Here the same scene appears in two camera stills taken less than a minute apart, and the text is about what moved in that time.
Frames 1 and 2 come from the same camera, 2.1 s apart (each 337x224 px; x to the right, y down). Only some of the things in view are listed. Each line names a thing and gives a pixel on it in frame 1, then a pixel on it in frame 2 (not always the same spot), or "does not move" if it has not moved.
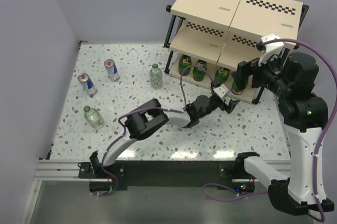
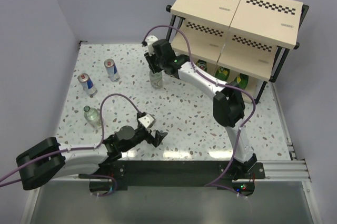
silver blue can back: [111, 67] does not move
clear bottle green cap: [156, 77] does not move
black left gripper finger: [232, 104] → [158, 138]
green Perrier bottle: [221, 75] does not move
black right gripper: [246, 69] → [149, 60]
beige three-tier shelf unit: [212, 27] does not move
